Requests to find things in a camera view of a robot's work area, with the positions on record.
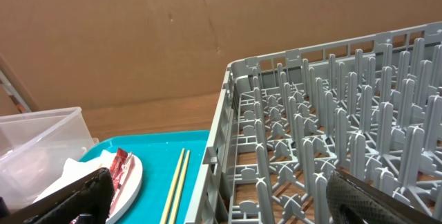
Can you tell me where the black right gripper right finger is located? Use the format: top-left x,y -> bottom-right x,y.
326,169 -> 441,224

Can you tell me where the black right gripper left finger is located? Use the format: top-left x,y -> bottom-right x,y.
1,167 -> 115,224

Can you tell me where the white napkin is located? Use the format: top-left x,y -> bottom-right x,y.
34,150 -> 116,203

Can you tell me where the white round plate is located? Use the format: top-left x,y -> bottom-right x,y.
106,155 -> 143,224

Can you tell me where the red snack wrapper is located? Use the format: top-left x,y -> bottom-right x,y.
110,148 -> 133,190

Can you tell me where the wooden chopstick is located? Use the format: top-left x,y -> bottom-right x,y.
166,150 -> 190,224
160,148 -> 185,224

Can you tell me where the grey dishwasher rack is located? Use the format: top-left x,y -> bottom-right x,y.
184,22 -> 441,223

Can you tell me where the clear plastic bin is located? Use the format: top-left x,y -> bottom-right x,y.
1,107 -> 96,210

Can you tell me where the teal plastic tray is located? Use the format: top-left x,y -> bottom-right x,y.
80,131 -> 209,224

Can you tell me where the metal frame bar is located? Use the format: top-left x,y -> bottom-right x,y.
1,53 -> 39,115

